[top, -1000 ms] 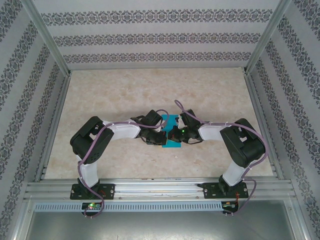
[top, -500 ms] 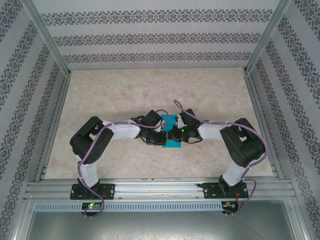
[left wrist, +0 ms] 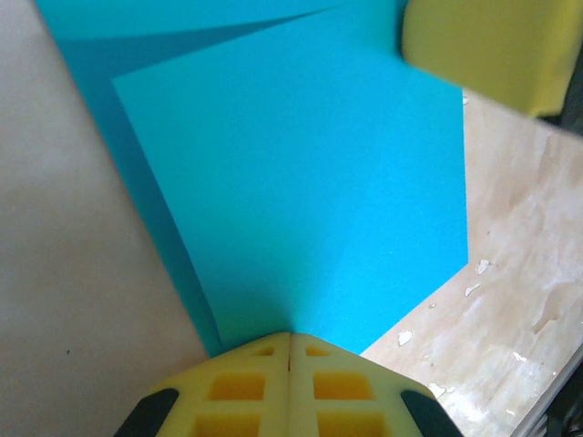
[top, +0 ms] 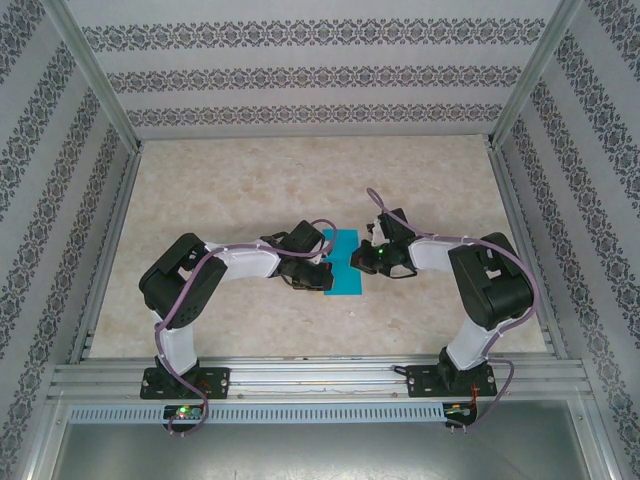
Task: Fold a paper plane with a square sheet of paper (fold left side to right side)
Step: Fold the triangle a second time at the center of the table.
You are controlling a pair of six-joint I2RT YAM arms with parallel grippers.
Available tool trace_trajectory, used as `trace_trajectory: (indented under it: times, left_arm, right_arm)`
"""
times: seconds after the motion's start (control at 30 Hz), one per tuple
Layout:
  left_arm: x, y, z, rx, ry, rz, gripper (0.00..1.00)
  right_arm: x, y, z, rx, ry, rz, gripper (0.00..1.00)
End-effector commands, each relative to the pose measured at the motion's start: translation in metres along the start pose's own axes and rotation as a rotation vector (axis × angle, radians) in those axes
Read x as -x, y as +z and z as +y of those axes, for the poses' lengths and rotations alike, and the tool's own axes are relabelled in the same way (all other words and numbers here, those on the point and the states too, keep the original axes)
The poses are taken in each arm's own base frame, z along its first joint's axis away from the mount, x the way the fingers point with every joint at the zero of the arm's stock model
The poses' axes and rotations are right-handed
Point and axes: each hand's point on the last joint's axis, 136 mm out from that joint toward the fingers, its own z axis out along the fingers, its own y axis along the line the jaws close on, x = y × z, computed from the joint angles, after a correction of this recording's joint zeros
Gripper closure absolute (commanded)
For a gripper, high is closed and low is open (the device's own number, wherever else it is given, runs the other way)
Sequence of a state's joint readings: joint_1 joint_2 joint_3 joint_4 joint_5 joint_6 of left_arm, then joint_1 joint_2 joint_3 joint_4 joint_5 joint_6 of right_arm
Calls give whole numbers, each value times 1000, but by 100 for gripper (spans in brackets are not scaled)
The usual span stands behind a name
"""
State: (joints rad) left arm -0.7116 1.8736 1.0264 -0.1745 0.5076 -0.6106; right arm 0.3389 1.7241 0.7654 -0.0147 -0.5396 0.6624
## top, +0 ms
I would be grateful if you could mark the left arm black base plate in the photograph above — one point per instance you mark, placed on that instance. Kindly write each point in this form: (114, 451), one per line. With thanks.
(220, 382)

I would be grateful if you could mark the blue paper sheet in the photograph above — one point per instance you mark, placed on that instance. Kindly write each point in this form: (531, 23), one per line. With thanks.
(345, 282)

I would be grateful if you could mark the small LED circuit board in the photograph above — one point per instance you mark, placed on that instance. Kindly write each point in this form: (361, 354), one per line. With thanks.
(182, 412)
(457, 412)

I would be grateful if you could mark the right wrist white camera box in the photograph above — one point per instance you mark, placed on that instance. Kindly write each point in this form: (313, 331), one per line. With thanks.
(377, 231)

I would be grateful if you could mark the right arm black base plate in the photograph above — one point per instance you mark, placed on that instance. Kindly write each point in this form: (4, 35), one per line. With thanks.
(420, 382)

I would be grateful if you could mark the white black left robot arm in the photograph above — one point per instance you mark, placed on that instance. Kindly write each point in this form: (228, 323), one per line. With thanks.
(180, 280)

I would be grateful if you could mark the aluminium table side rail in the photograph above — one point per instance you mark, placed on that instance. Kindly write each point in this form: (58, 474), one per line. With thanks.
(509, 200)
(120, 210)

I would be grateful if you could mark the long aluminium mounting rail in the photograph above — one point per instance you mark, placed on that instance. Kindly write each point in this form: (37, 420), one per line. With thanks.
(310, 375)

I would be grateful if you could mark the aluminium frame post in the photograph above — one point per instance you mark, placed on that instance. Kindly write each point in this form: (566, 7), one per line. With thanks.
(531, 75)
(95, 75)

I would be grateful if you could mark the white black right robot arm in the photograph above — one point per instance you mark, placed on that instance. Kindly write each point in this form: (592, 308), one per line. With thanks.
(492, 285)

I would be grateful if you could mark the grey sheet metal panel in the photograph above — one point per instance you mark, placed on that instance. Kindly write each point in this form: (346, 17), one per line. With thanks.
(320, 452)

